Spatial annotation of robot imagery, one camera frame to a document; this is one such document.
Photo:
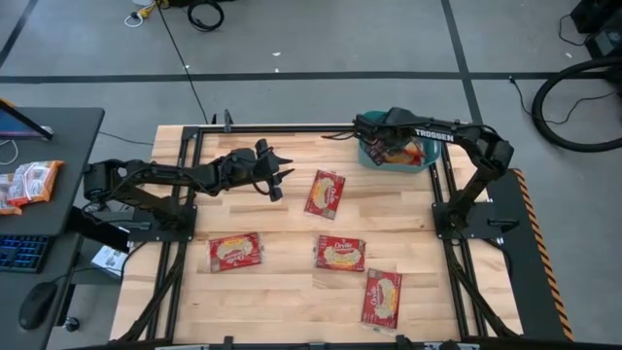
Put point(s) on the orange snack pack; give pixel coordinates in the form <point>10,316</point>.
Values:
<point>34,182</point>
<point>6,199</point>

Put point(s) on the black frame clamp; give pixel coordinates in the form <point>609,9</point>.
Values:
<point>401,342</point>
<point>227,343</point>

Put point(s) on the black hazard-striped platform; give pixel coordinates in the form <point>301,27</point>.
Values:
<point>529,272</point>

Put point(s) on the backlit black keyboard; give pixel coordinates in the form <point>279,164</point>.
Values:
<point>24,253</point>

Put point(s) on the black under-desk box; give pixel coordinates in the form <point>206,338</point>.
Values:
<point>97,231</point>

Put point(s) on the teal plastic basket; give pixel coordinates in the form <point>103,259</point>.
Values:
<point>374,167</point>

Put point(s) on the black aluminium table frame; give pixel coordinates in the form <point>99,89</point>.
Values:
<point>272,129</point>

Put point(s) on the black round knob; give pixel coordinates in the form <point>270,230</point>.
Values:
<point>72,324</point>

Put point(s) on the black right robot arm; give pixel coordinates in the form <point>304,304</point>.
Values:
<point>435,135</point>

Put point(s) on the black equipment case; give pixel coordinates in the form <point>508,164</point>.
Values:
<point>607,29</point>

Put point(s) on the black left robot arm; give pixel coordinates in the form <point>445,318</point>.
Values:
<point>160,172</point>

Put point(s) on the tilted computer monitor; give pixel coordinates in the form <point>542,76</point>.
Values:
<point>14,124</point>

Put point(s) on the black computer mouse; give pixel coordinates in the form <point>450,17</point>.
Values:
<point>36,304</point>

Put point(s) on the small white box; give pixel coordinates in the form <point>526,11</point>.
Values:
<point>109,260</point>

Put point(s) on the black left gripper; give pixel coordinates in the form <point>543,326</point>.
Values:
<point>243,167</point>

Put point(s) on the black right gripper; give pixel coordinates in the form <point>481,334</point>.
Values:
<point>371,129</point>

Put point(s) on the black desk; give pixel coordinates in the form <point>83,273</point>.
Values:
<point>73,146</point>

